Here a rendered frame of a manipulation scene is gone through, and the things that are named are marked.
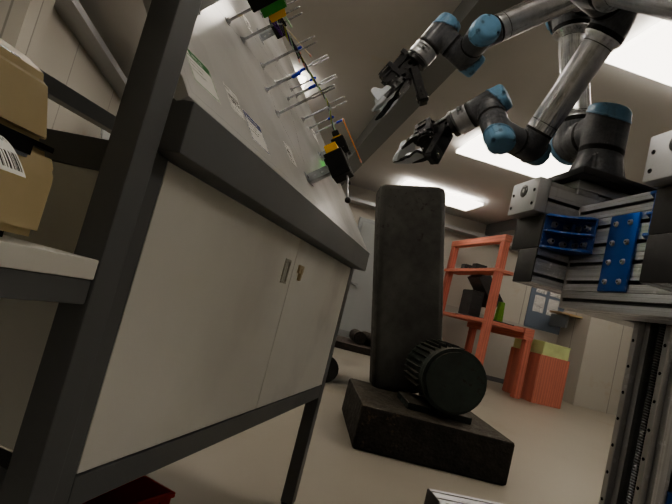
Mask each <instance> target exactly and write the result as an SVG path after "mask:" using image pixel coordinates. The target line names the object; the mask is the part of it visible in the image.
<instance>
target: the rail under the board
mask: <svg viewBox="0 0 672 504"><path fill-rule="evenodd" d="M157 152H158V153H160V154H161V155H163V156H165V157H166V158H168V161H169V162H171V163H172V164H174V165H176V166H177V167H179V168H181V169H182V170H184V171H186V172H188V173H189V174H191V175H193V176H194V177H196V178H198V179H200V180H201V181H203V182H205V183H206V184H208V185H210V186H211V187H213V188H215V189H217V190H218V191H220V192H222V193H223V194H225V195H227V196H229V197H230V198H232V199H234V200H235V201H237V202H239V203H240V204H242V205H244V206H246V207H247V208H249V209H251V210H252V211H254V212H256V213H258V214H259V215H261V216H263V217H264V218H266V219H268V220H269V221H271V222H273V223H275V224H276V225H278V226H280V227H281V228H283V229H285V230H287V231H288V232H290V233H292V234H293V235H295V236H297V237H298V238H300V239H302V240H304V241H305V242H307V243H309V244H310V245H312V246H314V247H316V248H317V249H319V250H321V251H322V252H324V253H326V254H327V255H329V256H331V257H333V258H334V259H336V260H338V261H339V262H341V263H343V264H345V265H346V266H348V267H351V268H353V269H357V270H361V271H366V267H367V263H368V259H369V255H370V253H369V252H368V251H366V250H365V249H364V248H363V247H362V246H361V245H359V244H358V243H357V242H356V241H355V240H354V239H352V238H351V237H350V236H349V235H348V234H347V233H346V232H344V231H343V230H342V229H341V228H340V227H339V226H337V225H336V224H335V223H334V222H333V221H332V220H331V219H329V218H328V217H327V216H326V215H325V214H324V213H322V212H321V211H320V210H319V209H318V208H317V207H316V206H314V205H313V204H312V203H311V202H310V201H309V200H307V199H306V198H305V197H304V196H303V195H302V194H301V193H299V192H298V191H297V190H296V189H295V188H294V187H292V186H291V185H290V184H289V183H288V182H287V181H285V180H284V179H283V178H282V177H281V176H280V175H279V174H277V173H276V172H275V171H274V170H273V169H272V168H270V167H269V166H268V165H267V164H266V163H265V162H264V161H262V160H261V159H260V158H259V157H258V156H257V155H255V154H254V153H253V152H252V151H251V150H250V149H249V148H247V147H246V146H245V145H244V144H243V143H242V142H240V141H239V140H238V139H237V138H236V137H235V136H234V135H232V134H231V133H230V132H229V131H228V130H227V129H225V128H224V127H223V126H222V125H221V124H220V123H219V122H217V121H216V120H215V119H214V118H213V117H212V116H210V115H209V114H208V113H207V112H206V111H205V110H203V109H202V108H201V107H200V106H199V105H198V104H197V103H195V102H194V101H187V100H178V101H177V100H175V98H173V100H172V103H171V107H170V110H169V113H168V117H167V120H166V123H165V127H164V130H163V133H162V137H161V140H160V144H159V147H158V150H157Z"/></svg>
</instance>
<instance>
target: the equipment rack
mask: <svg viewBox="0 0 672 504"><path fill-rule="evenodd" d="M201 2H202V0H152V1H151V4H150V8H149V11H148V14H147V17H146V21H145V24H144V27H143V30H142V34H141V37H140V40H139V43H138V47H137V50H136V53H135V56H134V60H133V63H132V66H131V69H130V73H129V76H128V79H127V83H126V86H125V89H124V92H123V96H122V99H121V102H120V105H119V109H118V112H117V115H116V118H115V122H114V125H113V128H112V131H111V135H110V138H109V141H108V144H107V148H106V151H105V154H104V157H103V161H102V164H101V167H100V170H99V174H98V177H97V180H96V183H95V187H94V190H93V193H92V196H91V200H90V203H89V206H88V209H87V213H86V216H85V219H84V222H83V226H82V229H81V232H80V235H79V239H78V242H77V245H76V248H75V252H74V254H73V253H70V252H66V251H62V250H59V249H55V248H51V247H47V246H44V245H40V244H36V243H33V242H29V241H25V240H22V239H18V238H14V237H11V236H7V235H3V236H2V237H0V298H5V299H18V300H32V301H45V302H58V303H59V304H58V307H57V310H56V313H55V317H54V320H53V323H52V326H51V330H50V333H49V336H48V339H47V343H46V346H45V349H44V352H43V356H42V359H41V362H40V365H39V369H38V372H37V375H36V378H35V382H34V385H33V388H32V391H31V395H30V398H29V401H28V404H27V408H26V411H25V414H24V417H23V421H22V424H21V427H20V430H19V434H18V437H17V440H16V444H15V447H14V450H13V453H12V457H11V460H10V463H9V466H8V470H7V473H6V476H5V479H4V483H3V486H2V489H1V492H0V504H52V503H53V500H54V497H55V493H56V490H57V487H58V483H59V480H60V476H61V473H62V470H63V466H64V463H65V460H66V456H67V453H68V450H69V446H70V443H71V439H72V436H73V433H74V429H75V426H76V423H77V419H78V416H79V413H80V409H81V406H82V402H83V399H84V396H85V392H86V389H87V386H88V382H89V379H90V376H91V372H92V369H93V365H94V362H95V359H96V355H97V352H98V349H99V345H100V342H101V339H102V335H103V332H104V329H105V325H106V322H107V318H108V315H109V312H110V308H111V305H112V302H113V298H114V295H115V292H116V288H117V285H118V281H119V278H120V275H121V271H122V268H123V265H124V261H125V258H126V255H127V251H128V248H129V244H130V241H131V238H132V234H133V231H134V228H135V224H136V221H137V218H138V214H139V211H140V207H141V204H142V201H143V197H144V194H145V191H146V187H147V184H148V181H149V177H150V174H151V170H152V167H153V164H154V160H155V157H156V154H157V150H158V147H159V144H160V140H161V137H162V133H163V130H164V127H165V123H166V120H167V117H168V113H169V110H170V107H171V103H172V100H173V96H174V93H175V90H176V86H177V83H178V80H179V76H180V73H181V70H182V66H183V63H184V59H185V56H186V53H187V49H188V46H189V43H190V39H191V36H192V33H193V29H194V26H195V22H196V19H197V16H198V12H199V9H200V6H201Z"/></svg>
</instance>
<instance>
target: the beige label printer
mask: <svg viewBox="0 0 672 504"><path fill-rule="evenodd" d="M43 80H44V74H43V73H42V71H41V70H40V69H39V68H38V67H37V66H36V65H34V64H33V63H32V61H31V60H30V59H29V58H28V57H27V56H25V55H24V54H23V53H21V52H20V51H18V50H17V49H15V48H14V47H13V46H11V45H10V44H8V43H7V42H5V41H4V40H2V39H1V38H0V135H1V136H3V137H4V138H5V139H6V140H7V141H8V142H9V143H10V144H11V145H12V147H13V148H14V150H15V152H16V153H17V155H18V157H19V160H20V162H21V164H22V167H23V170H24V173H25V176H26V178H24V177H21V176H19V175H16V174H13V173H10V172H8V171H5V170H2V169H0V237H2V236H3V233H4V231H5V232H10V233H14V234H19V235H23V236H28V237H29V234H30V231H31V230H35V231H37V230H38V227H39V223H40V220H41V217H42V214H43V211H44V208H45V204H46V201H47V198H48V195H49V192H50V189H51V185H52V180H53V174H52V171H53V163H52V159H50V158H47V157H45V153H44V152H47V153H51V154H53V152H54V148H51V147H49V146H47V145H45V144H43V143H41V142H39V139H44V140H45V139H46V137H47V102H48V86H47V85H46V84H45V83H44V82H43Z"/></svg>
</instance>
